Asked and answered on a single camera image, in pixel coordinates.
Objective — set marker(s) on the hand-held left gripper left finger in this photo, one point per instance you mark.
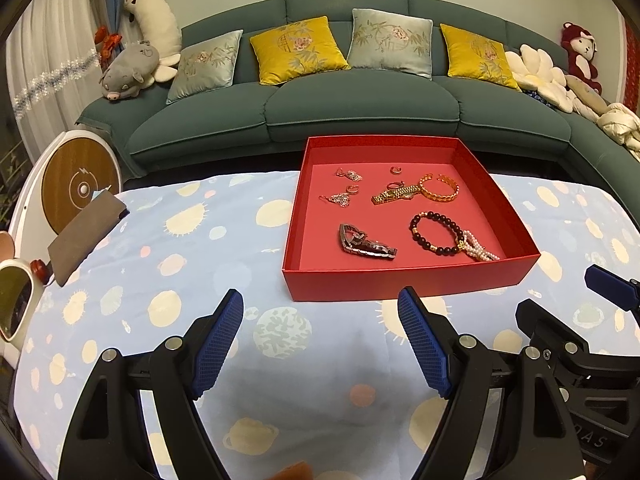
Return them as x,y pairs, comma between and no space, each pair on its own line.
220,340

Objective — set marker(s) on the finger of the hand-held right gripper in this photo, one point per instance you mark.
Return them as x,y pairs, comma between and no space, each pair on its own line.
540,317
612,285

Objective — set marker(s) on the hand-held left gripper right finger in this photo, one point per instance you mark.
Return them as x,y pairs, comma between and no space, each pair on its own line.
422,345

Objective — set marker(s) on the silver metal watch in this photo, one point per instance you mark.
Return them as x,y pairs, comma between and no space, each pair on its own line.
370,250

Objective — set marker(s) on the red shallow box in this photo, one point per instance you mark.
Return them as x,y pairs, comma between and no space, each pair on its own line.
320,240

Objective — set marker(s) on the gold hoop pendant earring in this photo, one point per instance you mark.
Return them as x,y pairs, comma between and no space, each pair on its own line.
352,175
342,200

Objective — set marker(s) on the planet print tablecloth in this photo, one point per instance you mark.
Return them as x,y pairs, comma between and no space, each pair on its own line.
175,280

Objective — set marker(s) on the gold watch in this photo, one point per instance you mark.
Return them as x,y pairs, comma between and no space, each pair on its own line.
395,194

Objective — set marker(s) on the cream knot cushion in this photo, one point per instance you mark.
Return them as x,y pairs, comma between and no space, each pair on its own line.
622,127

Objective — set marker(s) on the brown pouch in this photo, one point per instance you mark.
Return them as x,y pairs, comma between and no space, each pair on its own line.
85,240

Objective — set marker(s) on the beige plush toy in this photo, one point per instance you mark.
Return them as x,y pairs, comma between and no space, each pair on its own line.
585,97

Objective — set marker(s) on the small red object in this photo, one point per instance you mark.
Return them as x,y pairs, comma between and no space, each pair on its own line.
37,267

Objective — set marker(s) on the white rimmed mirror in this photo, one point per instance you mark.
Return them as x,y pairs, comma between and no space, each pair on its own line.
30,280

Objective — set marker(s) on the blue patterned cloth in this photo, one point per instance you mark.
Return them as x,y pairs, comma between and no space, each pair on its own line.
537,96

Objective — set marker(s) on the white device with wooden disc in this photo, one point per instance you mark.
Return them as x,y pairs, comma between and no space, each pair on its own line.
80,185

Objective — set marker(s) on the cream flower cushion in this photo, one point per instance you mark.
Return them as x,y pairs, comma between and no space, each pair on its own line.
540,75

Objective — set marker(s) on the red monkey plush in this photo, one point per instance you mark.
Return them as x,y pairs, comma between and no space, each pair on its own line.
580,55

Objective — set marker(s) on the dark green sofa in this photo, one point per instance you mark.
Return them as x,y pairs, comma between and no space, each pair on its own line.
360,110

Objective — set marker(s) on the yellow embroidered pillow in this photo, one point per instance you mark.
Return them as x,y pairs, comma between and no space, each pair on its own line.
295,50
477,57

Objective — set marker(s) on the light blue embroidered pillow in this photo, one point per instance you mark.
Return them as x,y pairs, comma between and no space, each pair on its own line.
390,42
205,65

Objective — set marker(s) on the grey pig plush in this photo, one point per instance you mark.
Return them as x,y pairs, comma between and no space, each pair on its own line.
130,70

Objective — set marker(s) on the red curtain tie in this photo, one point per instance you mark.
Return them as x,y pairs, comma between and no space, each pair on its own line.
107,40

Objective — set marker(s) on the white cow plush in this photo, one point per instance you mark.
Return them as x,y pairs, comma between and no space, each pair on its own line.
155,20

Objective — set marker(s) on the white sheer curtain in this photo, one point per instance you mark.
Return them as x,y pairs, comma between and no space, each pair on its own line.
55,35

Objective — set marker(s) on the red wall hanging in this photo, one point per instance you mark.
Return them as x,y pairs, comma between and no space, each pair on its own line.
631,60

